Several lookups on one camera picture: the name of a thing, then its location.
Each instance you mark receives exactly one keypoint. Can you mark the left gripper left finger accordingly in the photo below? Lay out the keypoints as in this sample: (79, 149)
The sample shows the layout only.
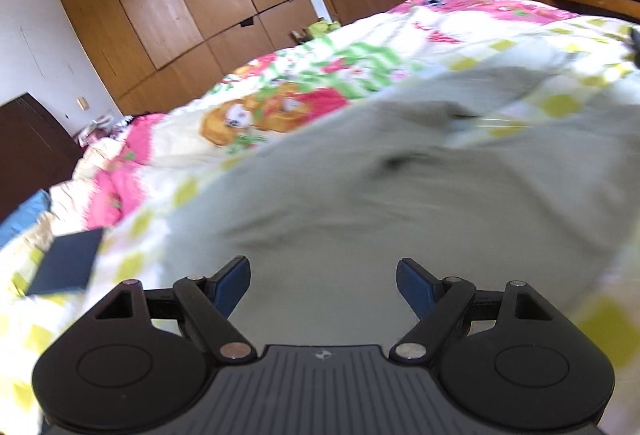
(140, 358)

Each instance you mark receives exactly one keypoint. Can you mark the blue pillow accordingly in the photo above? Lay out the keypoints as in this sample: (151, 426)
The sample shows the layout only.
(24, 216)

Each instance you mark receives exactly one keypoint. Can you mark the dark blue notebook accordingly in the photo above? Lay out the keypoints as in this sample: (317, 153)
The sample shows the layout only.
(67, 266)

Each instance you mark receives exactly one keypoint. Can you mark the dark wooden headboard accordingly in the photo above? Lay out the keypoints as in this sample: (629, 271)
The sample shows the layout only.
(35, 152)

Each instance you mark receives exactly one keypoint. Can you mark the grey pants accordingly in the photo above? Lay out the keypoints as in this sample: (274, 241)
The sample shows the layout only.
(325, 214)

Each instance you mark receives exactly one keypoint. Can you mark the yellow checkered plastic sheet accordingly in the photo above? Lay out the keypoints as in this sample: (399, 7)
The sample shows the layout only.
(580, 59)

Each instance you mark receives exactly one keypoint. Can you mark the floral cartoon quilt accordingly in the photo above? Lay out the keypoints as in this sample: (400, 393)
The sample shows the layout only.
(158, 154)

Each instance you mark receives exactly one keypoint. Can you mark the clutter beside headboard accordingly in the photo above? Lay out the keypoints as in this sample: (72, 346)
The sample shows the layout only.
(105, 126)

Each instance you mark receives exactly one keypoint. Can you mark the green item on floor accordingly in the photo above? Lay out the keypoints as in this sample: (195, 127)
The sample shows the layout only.
(322, 27)

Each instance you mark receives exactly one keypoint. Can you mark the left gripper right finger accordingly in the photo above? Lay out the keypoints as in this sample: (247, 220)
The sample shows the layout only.
(508, 358)

